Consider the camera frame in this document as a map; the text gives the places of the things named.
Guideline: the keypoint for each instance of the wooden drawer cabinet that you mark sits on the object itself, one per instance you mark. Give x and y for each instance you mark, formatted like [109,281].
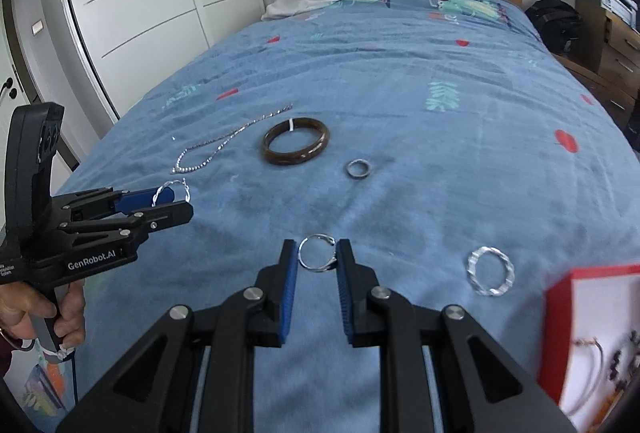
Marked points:
[606,61]

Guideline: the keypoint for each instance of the black backpack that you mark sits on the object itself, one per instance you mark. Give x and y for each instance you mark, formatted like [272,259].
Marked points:
[559,25]

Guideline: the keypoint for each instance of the blue patterned bedspread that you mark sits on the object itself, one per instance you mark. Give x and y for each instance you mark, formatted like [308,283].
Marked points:
[463,161]

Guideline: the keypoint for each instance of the twisted silver bangle on bed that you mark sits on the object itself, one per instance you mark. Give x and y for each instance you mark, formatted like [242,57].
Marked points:
[490,272]

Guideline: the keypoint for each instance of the small silver ring bangle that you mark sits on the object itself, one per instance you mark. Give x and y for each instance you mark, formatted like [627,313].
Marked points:
[358,168]

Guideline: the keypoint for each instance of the twisted silver bangle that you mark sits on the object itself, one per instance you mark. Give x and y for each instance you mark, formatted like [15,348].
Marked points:
[170,191]
[490,272]

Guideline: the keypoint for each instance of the brown jade bangle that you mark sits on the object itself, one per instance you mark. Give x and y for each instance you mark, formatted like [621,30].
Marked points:
[295,141]

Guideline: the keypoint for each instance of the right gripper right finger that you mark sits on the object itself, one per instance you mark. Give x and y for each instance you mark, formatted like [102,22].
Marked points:
[438,367]

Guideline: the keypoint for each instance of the red jewelry box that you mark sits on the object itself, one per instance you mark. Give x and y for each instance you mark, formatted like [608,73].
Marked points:
[590,345]

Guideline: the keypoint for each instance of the white wardrobe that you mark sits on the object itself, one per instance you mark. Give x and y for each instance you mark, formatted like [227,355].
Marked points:
[98,58]

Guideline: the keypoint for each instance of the person's left hand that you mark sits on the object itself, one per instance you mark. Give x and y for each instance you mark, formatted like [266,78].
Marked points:
[19,303]

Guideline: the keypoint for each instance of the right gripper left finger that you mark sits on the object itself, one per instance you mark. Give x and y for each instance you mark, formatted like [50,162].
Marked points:
[195,370]

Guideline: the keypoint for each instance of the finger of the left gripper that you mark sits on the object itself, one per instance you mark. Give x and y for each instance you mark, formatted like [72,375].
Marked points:
[146,221]
[134,201]

